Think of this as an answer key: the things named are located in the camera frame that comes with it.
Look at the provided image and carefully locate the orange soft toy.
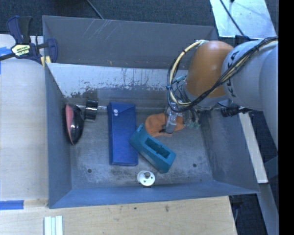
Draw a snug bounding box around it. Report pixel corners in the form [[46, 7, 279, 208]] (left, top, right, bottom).
[[145, 113, 187, 138]]

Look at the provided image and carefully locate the teal hollow block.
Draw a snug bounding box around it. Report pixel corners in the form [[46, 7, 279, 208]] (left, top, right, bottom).
[[128, 122, 177, 174]]

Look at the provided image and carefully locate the blue flat box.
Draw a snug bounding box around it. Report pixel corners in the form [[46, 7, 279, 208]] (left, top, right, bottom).
[[106, 101, 139, 167]]

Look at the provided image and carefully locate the white round knob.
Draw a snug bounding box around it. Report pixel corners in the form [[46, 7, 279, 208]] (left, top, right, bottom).
[[136, 170, 156, 187]]

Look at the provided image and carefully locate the shiny black cylinder cap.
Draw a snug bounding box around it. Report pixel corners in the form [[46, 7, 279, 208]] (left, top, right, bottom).
[[84, 99, 99, 122]]

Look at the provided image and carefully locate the grey metal bin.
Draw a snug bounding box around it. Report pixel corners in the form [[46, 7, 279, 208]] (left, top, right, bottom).
[[42, 15, 261, 209]]

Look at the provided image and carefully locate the black and pink oval brush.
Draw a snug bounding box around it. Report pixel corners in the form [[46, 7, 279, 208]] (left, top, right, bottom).
[[64, 103, 86, 146]]

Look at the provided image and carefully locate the pale wood board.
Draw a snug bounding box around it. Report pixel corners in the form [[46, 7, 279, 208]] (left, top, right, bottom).
[[0, 57, 50, 202]]

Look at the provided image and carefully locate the black cylinder on white bracket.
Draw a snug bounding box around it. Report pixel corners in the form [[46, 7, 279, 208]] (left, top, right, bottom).
[[220, 106, 253, 118]]

